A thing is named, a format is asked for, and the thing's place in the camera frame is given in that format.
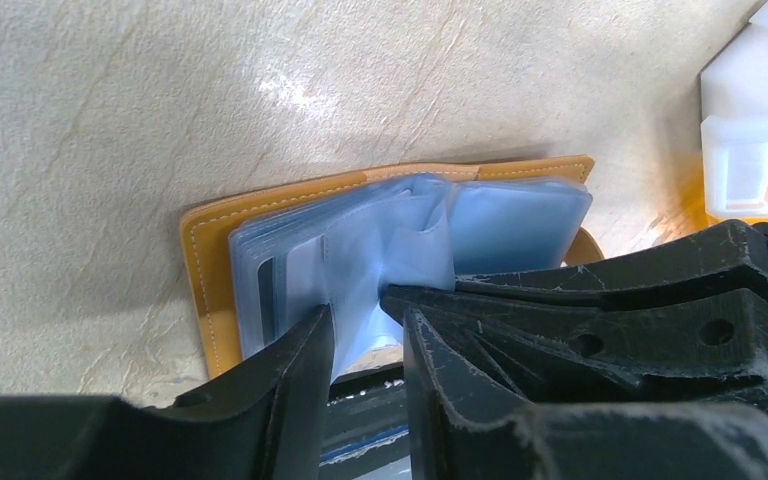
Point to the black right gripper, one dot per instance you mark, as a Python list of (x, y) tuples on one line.
[(713, 347)]

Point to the white plastic bin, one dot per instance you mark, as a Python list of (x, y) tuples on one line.
[(734, 127)]

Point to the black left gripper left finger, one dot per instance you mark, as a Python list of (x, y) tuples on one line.
[(263, 419)]

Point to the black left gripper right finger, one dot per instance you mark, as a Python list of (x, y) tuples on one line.
[(465, 425)]

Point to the yellow plastic bin middle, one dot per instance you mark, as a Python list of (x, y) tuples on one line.
[(692, 202)]

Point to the yellow leather card holder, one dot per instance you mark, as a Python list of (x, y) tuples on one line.
[(258, 262)]

